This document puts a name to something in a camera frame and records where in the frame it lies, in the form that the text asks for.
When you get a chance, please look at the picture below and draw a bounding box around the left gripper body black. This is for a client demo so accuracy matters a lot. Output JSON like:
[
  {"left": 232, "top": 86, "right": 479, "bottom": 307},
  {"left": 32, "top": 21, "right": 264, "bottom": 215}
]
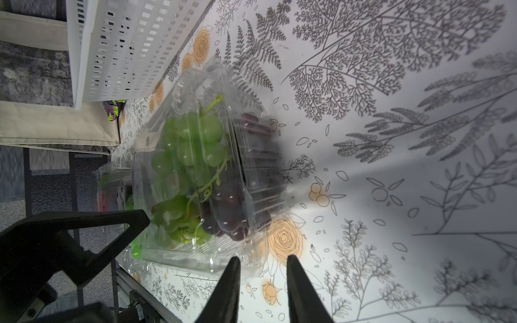
[{"left": 24, "top": 300, "right": 133, "bottom": 322}]

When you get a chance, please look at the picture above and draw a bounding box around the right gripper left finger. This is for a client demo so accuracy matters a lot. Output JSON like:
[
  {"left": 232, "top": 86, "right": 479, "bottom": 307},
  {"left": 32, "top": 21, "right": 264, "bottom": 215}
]
[{"left": 195, "top": 257, "right": 241, "bottom": 323}]

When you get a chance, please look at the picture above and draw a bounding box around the clear clamshell container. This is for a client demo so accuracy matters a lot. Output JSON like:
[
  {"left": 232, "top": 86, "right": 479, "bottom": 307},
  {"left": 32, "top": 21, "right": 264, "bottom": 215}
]
[
  {"left": 92, "top": 161, "right": 134, "bottom": 212},
  {"left": 132, "top": 57, "right": 288, "bottom": 277}
]

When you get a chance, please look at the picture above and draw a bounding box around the dark purple grape bunch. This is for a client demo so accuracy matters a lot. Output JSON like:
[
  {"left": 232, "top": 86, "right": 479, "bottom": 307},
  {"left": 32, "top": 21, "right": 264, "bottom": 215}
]
[{"left": 201, "top": 113, "right": 285, "bottom": 241}]

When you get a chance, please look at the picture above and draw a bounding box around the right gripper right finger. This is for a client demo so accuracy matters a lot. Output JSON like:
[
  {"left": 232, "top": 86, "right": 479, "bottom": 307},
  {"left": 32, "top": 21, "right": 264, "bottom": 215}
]
[{"left": 286, "top": 254, "right": 333, "bottom": 323}]

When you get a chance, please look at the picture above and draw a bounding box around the white plastic basket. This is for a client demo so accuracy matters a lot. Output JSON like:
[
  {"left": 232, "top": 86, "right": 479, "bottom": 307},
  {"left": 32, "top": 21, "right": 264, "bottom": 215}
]
[{"left": 66, "top": 0, "right": 211, "bottom": 110}]

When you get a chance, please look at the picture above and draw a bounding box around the beige canvas tote bag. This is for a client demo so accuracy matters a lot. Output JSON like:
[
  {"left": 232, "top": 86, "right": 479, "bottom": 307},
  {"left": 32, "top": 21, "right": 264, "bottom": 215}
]
[{"left": 1, "top": 11, "right": 120, "bottom": 154}]

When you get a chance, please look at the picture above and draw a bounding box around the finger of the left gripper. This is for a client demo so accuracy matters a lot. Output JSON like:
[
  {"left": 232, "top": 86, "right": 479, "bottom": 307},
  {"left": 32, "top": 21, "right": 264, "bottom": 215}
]
[{"left": 1, "top": 210, "right": 150, "bottom": 319}]

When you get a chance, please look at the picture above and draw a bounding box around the floral tablecloth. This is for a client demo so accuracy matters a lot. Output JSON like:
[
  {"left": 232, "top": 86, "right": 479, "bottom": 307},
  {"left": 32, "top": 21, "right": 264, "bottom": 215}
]
[{"left": 114, "top": 1, "right": 516, "bottom": 322}]

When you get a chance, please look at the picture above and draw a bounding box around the pale green grape bunch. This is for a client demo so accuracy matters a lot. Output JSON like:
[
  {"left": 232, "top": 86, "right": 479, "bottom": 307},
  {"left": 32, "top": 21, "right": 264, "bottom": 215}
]
[{"left": 133, "top": 92, "right": 230, "bottom": 259}]

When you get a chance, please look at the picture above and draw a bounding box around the aluminium rail base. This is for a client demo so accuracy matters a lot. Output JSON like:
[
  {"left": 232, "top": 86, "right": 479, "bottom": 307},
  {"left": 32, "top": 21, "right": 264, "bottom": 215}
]
[{"left": 113, "top": 268, "right": 181, "bottom": 322}]

